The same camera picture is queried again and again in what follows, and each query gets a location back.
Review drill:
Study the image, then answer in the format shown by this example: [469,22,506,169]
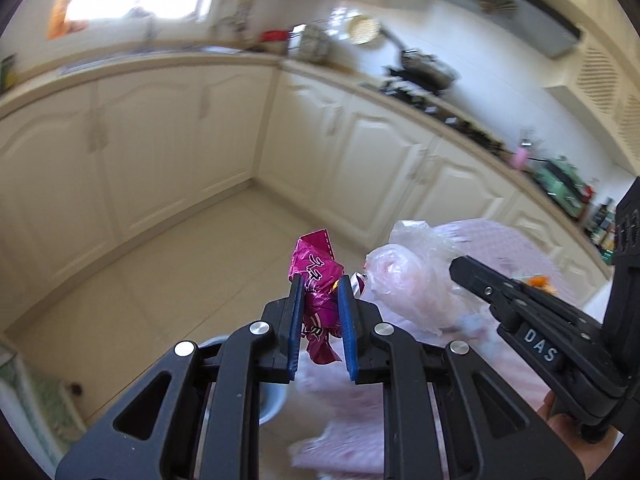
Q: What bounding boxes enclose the pink utensil holder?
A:
[510,130,536,170]

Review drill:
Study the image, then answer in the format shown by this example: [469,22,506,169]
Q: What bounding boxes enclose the dark jar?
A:
[0,55,19,92]

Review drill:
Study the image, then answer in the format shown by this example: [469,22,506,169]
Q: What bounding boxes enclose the utensil rail with hanging utensils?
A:
[215,0,267,41]

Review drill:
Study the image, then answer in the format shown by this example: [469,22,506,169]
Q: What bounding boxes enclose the green patterned mat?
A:
[0,339,87,467]

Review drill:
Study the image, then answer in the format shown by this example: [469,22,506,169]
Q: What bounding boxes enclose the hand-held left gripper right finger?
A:
[337,275,586,480]

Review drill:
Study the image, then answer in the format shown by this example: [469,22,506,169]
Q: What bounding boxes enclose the magenta snack wrapper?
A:
[289,230,347,366]

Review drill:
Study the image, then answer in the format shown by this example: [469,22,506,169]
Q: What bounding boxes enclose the black range hood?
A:
[405,0,584,59]

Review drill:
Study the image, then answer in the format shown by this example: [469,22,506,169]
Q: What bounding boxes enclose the cream colander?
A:
[348,15,381,46]

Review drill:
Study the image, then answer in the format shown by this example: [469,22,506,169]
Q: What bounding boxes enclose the orange snack packet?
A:
[520,274,559,296]

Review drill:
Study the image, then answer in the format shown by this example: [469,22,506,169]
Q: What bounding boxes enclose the cream kitchen base cabinets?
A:
[0,50,617,293]

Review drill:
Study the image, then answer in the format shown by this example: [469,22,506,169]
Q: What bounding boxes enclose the row of condiment bottles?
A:
[582,197,619,264]

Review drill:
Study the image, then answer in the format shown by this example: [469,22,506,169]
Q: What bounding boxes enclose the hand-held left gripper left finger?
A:
[55,274,305,480]

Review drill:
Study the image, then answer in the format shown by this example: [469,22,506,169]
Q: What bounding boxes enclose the round table pink checkered cloth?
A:
[290,217,608,477]

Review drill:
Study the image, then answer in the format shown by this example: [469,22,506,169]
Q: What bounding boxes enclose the green electric cooker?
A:
[532,157,591,219]

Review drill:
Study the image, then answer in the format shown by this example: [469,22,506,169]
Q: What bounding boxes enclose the steel faucet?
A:
[141,7,157,47]

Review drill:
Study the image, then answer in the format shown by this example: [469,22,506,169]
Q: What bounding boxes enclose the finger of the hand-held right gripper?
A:
[449,255,602,334]
[487,291,532,334]

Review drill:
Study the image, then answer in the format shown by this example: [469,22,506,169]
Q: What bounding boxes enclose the light blue trash bin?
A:
[200,336,289,424]

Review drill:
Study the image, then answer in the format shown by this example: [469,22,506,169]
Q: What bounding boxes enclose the wide lattice door wall cabinet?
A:
[545,44,640,172]

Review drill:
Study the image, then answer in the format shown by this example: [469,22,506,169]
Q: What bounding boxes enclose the orange bottle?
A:
[47,0,69,41]

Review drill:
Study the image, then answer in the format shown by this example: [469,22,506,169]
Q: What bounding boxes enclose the person's right hand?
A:
[537,391,630,480]

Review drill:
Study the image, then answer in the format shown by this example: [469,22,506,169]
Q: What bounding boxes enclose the black gas hob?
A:
[379,79,507,154]

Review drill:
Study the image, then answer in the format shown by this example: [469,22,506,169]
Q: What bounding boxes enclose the steel steamer pot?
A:
[287,24,336,61]

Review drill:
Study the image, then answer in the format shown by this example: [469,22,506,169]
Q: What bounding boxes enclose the clear plastic bag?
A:
[364,219,497,337]

